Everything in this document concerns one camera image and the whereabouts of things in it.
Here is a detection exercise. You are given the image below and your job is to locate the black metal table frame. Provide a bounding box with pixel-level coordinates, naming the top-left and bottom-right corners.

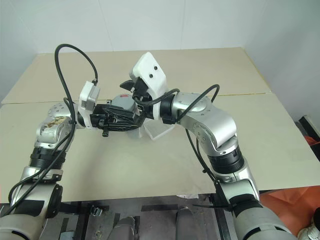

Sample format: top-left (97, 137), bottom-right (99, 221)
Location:
top-left (58, 193), bottom-right (235, 240)

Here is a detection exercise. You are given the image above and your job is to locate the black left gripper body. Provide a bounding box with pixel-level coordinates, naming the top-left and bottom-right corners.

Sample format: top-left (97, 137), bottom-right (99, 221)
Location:
top-left (89, 99), bottom-right (113, 138)

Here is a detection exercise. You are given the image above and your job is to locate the clear plastic box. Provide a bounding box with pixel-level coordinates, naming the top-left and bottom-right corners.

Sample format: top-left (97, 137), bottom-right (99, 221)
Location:
top-left (143, 116), bottom-right (176, 141)

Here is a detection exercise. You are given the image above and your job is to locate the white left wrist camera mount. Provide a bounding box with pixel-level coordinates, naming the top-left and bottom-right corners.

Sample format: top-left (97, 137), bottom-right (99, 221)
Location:
top-left (78, 80), bottom-right (101, 128)

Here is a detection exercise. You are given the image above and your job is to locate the clear jar with grey lid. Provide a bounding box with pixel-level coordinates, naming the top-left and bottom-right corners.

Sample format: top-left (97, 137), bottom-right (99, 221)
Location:
top-left (110, 94), bottom-right (151, 140)

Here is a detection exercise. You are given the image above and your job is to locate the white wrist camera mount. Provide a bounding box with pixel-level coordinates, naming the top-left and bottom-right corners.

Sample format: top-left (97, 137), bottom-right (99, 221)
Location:
top-left (78, 80), bottom-right (101, 128)
top-left (128, 51), bottom-right (169, 120)

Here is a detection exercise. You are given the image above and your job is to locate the orange plastic bag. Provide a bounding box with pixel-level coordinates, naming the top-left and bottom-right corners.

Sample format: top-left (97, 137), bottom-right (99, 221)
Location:
top-left (259, 184), bottom-right (320, 237)

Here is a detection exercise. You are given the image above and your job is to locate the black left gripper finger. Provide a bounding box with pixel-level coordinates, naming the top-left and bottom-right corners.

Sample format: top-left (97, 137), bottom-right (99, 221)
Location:
top-left (107, 117), bottom-right (145, 132)
top-left (105, 105), bottom-right (140, 120)

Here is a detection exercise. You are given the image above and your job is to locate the white tape scrap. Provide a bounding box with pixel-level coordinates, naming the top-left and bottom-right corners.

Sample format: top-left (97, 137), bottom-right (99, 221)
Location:
top-left (175, 192), bottom-right (200, 199)

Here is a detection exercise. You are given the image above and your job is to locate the white round object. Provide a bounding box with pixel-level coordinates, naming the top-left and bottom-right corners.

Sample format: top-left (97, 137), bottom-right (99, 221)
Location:
top-left (296, 219), bottom-right (320, 240)

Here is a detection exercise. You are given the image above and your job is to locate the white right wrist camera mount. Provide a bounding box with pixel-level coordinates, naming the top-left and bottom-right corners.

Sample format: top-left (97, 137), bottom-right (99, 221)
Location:
top-left (128, 51), bottom-right (169, 120)

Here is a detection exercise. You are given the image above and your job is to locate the grey rounded shape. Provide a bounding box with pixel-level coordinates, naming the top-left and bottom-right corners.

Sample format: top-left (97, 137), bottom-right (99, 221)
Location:
top-left (111, 215), bottom-right (141, 240)

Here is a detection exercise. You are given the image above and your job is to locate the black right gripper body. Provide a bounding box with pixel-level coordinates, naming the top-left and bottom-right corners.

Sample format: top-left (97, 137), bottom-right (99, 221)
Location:
top-left (132, 77), bottom-right (155, 107)

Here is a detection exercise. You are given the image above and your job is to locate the black and orange equipment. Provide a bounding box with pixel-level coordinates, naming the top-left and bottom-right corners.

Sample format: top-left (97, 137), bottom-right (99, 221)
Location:
top-left (296, 114), bottom-right (320, 157)

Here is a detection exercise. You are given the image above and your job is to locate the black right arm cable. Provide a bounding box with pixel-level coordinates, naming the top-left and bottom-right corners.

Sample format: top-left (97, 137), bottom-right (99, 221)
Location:
top-left (132, 84), bottom-right (233, 212)

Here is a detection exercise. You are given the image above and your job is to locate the silver metal clamp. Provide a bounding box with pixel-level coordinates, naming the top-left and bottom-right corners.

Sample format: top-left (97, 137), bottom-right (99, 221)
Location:
top-left (89, 204), bottom-right (104, 217)

